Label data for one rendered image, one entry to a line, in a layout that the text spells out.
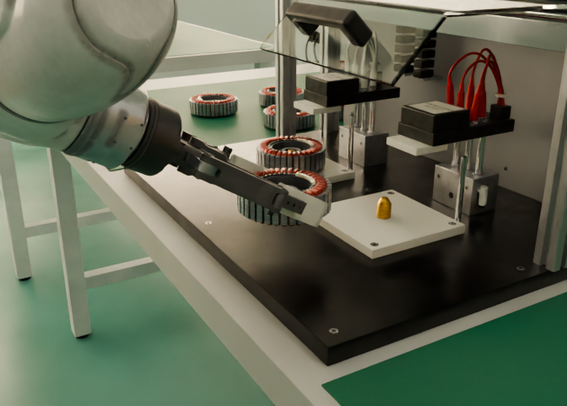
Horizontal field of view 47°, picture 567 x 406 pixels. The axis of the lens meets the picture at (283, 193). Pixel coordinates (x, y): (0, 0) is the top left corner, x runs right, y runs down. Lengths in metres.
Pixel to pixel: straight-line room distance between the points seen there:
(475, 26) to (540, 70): 0.17
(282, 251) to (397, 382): 0.25
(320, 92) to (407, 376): 0.54
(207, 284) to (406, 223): 0.27
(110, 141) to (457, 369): 0.39
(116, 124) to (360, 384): 0.32
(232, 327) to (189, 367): 1.21
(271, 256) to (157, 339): 1.30
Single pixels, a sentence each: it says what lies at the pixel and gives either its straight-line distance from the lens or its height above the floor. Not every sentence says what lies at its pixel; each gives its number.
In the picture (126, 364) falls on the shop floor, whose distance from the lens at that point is 1.96.
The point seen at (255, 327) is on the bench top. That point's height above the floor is 0.75.
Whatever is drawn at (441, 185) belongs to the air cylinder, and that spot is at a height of 0.80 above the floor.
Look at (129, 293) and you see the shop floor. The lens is 2.31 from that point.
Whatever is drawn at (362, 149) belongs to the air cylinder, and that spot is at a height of 0.80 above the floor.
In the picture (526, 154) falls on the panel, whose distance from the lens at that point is 1.01.
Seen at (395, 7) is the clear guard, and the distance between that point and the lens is 0.65.
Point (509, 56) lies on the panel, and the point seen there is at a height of 0.97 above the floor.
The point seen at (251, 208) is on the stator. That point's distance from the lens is 0.73.
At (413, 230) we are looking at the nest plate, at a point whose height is 0.78.
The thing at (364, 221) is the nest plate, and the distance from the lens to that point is 0.85.
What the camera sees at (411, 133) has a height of 0.89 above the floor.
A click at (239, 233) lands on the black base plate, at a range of 0.84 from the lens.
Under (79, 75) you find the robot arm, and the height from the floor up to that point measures 1.04.
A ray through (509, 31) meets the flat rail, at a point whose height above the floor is 1.03.
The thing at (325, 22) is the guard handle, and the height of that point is 1.05.
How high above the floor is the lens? 1.12
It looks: 21 degrees down
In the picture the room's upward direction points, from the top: straight up
